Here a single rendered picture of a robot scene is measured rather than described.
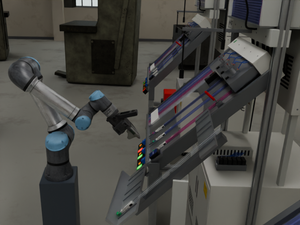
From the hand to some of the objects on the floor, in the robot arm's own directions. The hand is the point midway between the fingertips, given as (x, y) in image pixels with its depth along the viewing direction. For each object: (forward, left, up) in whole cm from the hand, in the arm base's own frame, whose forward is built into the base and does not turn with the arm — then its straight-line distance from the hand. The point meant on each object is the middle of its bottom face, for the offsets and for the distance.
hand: (139, 135), depth 189 cm
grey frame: (+34, -1, -73) cm, 81 cm away
